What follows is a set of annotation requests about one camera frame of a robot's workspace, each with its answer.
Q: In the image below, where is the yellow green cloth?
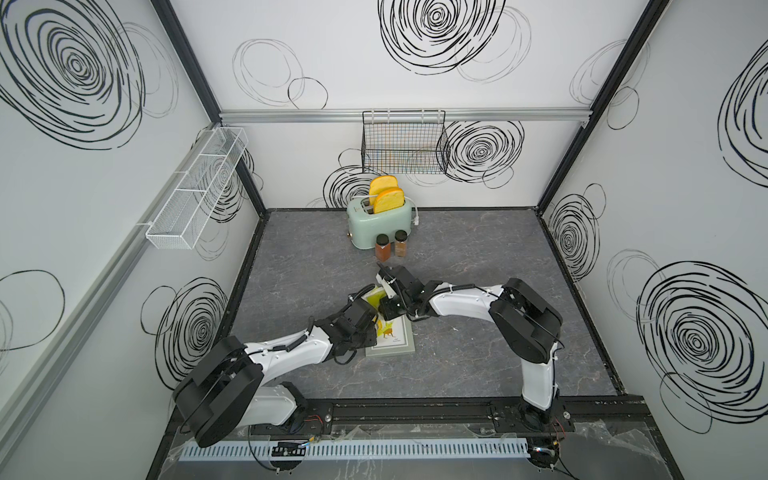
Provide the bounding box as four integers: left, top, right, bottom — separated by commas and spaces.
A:
363, 287, 388, 337

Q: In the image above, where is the green picture frame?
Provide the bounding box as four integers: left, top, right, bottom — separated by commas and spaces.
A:
365, 316, 415, 358

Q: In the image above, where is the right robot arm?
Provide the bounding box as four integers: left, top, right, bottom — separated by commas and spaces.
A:
376, 263, 563, 432

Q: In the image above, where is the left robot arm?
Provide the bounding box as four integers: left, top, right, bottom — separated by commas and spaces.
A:
172, 284, 377, 448

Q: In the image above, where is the red spice jar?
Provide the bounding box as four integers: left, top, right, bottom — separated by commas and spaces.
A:
375, 234, 391, 262

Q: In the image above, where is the brown spice jar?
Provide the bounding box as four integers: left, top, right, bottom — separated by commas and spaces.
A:
394, 230, 408, 258

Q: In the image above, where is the mint green toaster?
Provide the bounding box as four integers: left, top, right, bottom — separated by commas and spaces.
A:
346, 196, 417, 250

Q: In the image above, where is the front toast slice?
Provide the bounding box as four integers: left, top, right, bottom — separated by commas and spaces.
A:
373, 187, 405, 214

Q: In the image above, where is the toast slice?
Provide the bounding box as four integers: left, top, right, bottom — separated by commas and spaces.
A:
373, 187, 405, 214
368, 175, 399, 196

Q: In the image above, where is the back toast slice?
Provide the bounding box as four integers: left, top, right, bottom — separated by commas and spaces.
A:
368, 175, 399, 196

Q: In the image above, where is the white slotted cable duct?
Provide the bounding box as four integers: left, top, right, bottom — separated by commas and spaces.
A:
179, 438, 532, 462

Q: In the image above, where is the black wire basket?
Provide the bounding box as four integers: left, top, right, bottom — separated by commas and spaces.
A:
361, 109, 447, 175

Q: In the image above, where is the white wire shelf basket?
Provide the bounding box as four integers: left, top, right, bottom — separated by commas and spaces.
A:
146, 126, 248, 250

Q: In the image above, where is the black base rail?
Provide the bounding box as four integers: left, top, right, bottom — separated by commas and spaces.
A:
247, 395, 650, 437

